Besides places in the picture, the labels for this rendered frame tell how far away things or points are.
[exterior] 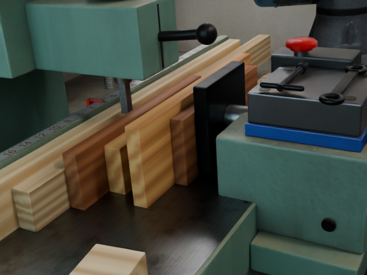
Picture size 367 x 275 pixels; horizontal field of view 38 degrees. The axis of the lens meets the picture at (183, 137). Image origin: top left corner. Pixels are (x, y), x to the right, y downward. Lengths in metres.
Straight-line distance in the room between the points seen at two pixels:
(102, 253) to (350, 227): 0.21
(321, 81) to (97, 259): 0.25
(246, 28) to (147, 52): 3.73
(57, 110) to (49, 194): 0.29
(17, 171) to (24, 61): 0.14
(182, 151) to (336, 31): 0.78
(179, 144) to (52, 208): 0.13
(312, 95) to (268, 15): 3.69
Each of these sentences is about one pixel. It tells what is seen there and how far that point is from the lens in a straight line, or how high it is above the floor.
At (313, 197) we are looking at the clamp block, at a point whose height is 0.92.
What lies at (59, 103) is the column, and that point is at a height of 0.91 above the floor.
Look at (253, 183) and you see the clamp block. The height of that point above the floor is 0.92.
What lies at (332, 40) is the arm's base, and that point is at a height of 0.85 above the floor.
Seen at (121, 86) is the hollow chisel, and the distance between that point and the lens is 0.56.
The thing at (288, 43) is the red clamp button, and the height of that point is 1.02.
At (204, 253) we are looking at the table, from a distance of 0.43.
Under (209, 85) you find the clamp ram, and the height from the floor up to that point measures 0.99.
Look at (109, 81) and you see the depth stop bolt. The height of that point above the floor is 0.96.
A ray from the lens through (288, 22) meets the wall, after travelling 4.10.
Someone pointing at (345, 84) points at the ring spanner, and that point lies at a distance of 0.47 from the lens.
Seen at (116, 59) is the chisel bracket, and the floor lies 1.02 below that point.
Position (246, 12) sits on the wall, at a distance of 4.20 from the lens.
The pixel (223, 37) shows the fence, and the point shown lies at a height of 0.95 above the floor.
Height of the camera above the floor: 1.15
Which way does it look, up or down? 24 degrees down
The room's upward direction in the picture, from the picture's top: 4 degrees counter-clockwise
